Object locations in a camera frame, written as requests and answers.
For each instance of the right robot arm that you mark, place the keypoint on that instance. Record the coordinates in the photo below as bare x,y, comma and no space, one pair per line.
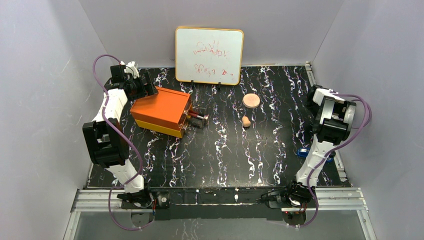
332,125

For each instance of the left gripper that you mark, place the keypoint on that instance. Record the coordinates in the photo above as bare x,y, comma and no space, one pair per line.
147,87

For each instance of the large round beige puff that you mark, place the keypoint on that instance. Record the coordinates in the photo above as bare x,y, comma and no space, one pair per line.
251,100

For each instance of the blue stapler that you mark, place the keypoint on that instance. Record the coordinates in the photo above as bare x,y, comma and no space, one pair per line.
304,151

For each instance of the beige gourd makeup sponge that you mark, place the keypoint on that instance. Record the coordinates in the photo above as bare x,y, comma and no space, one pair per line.
246,123

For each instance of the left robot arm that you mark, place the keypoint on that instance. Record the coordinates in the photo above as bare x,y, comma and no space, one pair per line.
106,143

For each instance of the yellow-framed whiteboard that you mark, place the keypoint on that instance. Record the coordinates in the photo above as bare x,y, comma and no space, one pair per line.
208,55

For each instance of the orange drawer organizer box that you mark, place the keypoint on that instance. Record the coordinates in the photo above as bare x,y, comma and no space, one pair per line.
165,112

